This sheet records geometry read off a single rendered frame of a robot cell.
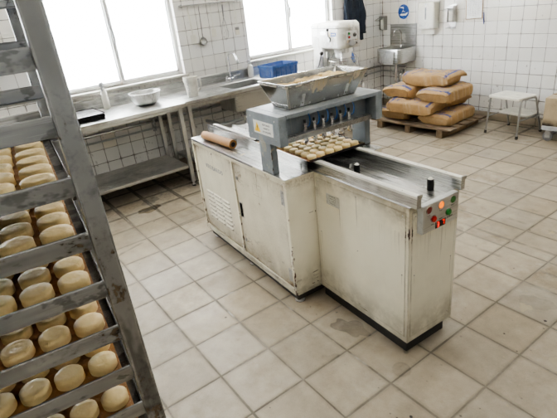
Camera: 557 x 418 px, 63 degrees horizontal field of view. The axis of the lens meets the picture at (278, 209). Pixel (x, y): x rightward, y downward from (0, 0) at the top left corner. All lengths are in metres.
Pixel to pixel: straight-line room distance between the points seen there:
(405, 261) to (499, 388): 0.72
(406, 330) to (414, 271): 0.34
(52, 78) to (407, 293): 1.89
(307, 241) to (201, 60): 3.41
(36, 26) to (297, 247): 2.14
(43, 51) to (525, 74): 5.93
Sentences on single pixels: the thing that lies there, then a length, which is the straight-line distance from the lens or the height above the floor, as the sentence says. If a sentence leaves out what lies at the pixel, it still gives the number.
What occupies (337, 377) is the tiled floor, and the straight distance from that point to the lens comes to 2.40.
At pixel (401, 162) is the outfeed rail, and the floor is 0.89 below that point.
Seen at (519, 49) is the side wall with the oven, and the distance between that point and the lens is 6.30.
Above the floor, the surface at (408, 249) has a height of 0.63.
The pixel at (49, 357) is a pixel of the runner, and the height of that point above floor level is 1.24.
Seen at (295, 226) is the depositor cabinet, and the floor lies 0.55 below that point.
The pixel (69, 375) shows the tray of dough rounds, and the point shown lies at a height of 1.15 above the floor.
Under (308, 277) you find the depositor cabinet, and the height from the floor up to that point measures 0.18.
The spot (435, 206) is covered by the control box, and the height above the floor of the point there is 0.81.
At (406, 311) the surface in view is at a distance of 2.33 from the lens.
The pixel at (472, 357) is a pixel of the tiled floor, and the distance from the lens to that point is 2.56.
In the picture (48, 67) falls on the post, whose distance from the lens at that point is 0.67.
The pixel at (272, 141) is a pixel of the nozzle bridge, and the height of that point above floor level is 1.04.
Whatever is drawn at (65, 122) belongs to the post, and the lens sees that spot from 0.67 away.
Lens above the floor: 1.72
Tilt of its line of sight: 25 degrees down
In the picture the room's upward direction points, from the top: 7 degrees counter-clockwise
